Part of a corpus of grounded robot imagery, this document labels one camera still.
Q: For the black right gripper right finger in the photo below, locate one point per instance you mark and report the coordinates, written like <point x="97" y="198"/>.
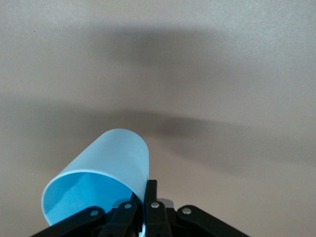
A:
<point x="155" y="219"/>

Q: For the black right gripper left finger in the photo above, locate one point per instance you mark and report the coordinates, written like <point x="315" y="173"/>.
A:
<point x="81" y="222"/>

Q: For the blue plastic cup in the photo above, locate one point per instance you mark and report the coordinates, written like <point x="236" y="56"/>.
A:
<point x="111" y="153"/>

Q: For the brown table cloth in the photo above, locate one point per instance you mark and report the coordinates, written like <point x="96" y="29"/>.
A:
<point x="197" y="74"/>

